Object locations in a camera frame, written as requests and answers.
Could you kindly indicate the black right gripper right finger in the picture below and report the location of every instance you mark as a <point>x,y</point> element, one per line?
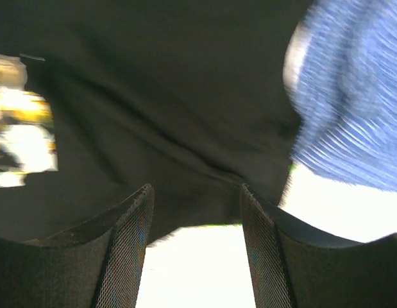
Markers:
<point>293,264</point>

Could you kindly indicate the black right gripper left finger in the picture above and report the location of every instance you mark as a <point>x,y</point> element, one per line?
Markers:
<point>97,263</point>

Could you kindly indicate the black floral print t-shirt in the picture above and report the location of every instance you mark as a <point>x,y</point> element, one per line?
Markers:
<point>184,95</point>

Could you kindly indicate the blue patterned folded shirt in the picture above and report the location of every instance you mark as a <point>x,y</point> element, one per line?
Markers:
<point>343,84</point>

